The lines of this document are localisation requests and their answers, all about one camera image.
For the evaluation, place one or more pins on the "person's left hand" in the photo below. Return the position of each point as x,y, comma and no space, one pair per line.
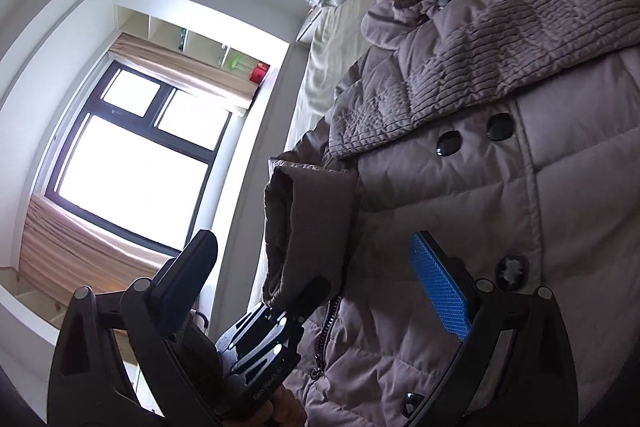
287,409

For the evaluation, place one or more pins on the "white bed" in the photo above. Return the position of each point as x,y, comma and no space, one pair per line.
332,39

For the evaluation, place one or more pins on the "white wall shelf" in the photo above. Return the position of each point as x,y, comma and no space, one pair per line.
165,29

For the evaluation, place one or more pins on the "black framed window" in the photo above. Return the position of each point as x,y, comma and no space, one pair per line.
135,152

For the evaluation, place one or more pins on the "mauve padded hooded coat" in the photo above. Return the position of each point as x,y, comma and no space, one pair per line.
450,167

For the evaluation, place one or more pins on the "red box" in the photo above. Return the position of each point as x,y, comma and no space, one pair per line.
260,73

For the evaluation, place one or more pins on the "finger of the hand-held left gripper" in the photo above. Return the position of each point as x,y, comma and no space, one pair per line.
272,347
311,298

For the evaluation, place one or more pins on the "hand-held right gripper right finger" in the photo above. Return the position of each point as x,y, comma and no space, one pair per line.
440,287

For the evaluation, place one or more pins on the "green container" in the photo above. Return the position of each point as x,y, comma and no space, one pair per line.
233,62

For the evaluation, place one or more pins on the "beige curtain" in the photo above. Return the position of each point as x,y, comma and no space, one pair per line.
190,69
85,239

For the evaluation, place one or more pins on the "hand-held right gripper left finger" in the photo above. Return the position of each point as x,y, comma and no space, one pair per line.
186,279

